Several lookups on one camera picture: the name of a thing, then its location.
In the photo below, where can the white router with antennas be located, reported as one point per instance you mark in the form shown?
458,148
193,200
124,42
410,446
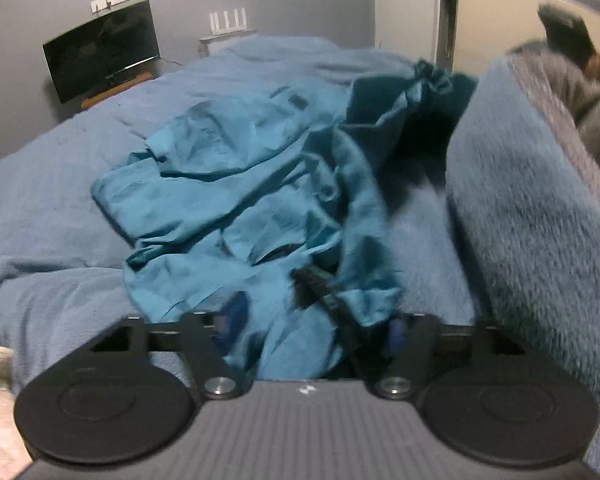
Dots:
225,35

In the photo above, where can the wardrobe with metal frame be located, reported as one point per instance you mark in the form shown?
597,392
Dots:
505,15

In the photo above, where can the black monitor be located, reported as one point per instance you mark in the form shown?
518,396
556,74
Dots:
102,50

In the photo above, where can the wooden monitor stand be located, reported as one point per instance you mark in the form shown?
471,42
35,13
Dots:
115,89

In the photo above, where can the teal zip jacket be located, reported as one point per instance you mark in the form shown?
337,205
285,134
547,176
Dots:
220,170

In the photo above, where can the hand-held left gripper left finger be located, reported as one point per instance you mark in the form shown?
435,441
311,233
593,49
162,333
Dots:
232,316

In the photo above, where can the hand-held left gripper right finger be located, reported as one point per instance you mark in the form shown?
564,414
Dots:
396,334

